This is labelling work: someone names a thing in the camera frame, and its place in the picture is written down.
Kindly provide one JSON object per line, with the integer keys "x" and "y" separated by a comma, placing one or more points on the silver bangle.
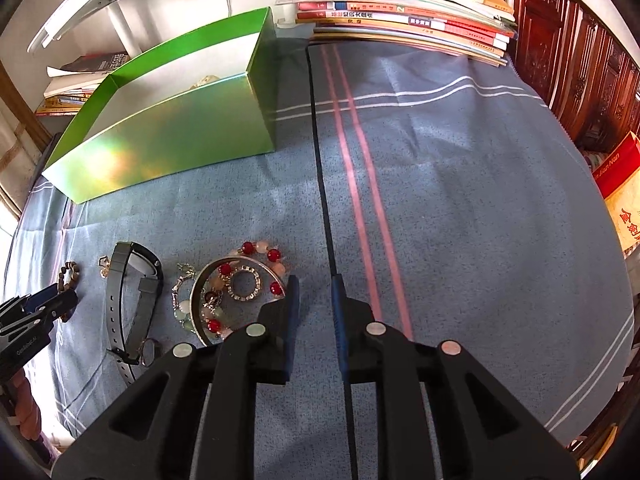
{"x": 200, "y": 280}

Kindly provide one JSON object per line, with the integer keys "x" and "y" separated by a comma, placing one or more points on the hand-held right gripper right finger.
{"x": 341, "y": 320}

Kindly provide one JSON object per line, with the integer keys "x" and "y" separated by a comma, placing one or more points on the pale jewelry piece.
{"x": 204, "y": 81}

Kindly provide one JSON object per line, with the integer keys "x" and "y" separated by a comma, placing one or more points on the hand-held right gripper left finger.
{"x": 292, "y": 320}

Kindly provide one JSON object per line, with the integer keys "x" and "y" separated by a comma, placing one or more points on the tall stack of books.
{"x": 400, "y": 15}

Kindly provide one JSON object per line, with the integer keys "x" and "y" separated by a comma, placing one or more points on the beige curtain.
{"x": 17, "y": 160}

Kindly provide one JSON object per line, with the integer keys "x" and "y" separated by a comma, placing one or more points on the shiny green cardboard box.
{"x": 165, "y": 145}

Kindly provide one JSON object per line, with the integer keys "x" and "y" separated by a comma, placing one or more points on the small stack of books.
{"x": 85, "y": 72}

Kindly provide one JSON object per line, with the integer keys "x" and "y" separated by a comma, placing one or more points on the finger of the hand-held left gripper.
{"x": 62, "y": 305}
{"x": 40, "y": 299}

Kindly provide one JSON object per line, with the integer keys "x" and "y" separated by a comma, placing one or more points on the blue striped tablecloth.
{"x": 450, "y": 185}

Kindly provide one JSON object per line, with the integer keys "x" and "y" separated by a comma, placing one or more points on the small gold pendant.
{"x": 104, "y": 271}

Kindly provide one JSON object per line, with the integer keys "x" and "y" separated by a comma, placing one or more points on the red and yellow box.
{"x": 620, "y": 165}

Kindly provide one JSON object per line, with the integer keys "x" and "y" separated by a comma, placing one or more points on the carved dark wooden furniture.
{"x": 575, "y": 45}

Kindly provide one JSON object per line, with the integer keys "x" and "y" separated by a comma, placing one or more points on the black wristwatch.
{"x": 122, "y": 265}

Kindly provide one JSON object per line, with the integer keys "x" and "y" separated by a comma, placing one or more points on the white desk lamp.
{"x": 125, "y": 25}

